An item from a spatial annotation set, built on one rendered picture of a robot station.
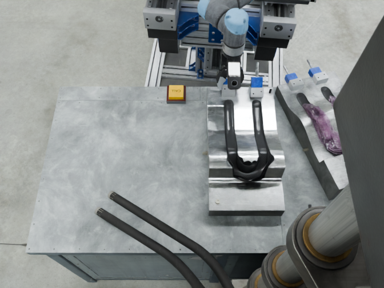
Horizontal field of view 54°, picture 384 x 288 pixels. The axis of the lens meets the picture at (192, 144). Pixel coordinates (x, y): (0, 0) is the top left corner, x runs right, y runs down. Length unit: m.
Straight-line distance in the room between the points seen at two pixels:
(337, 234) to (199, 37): 1.51
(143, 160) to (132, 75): 1.34
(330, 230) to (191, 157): 0.99
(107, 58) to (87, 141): 1.39
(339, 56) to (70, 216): 2.23
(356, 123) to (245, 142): 1.07
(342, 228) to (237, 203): 0.86
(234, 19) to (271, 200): 0.62
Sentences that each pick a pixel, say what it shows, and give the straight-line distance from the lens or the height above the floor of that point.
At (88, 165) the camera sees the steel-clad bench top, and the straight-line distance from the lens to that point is 1.50.
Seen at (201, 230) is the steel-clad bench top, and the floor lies 0.80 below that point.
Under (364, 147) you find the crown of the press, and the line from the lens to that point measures 0.32.
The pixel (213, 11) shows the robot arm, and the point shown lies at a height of 1.23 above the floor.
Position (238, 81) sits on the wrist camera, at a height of 1.04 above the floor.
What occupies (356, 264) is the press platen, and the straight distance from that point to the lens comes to 0.63.
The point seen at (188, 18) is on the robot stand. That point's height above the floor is 0.90.
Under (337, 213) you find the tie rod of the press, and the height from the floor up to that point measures 1.67.
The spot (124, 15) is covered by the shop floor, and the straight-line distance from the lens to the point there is 3.14.
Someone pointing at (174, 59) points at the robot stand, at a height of 0.21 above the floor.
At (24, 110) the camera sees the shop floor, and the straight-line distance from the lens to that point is 2.76.
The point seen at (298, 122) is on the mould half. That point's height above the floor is 0.87.
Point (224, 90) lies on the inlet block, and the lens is 1.49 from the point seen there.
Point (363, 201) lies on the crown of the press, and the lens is 0.33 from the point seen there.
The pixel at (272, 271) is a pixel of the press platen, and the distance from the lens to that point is 0.84.
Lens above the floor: 2.11
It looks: 62 degrees down
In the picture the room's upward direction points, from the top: straight up
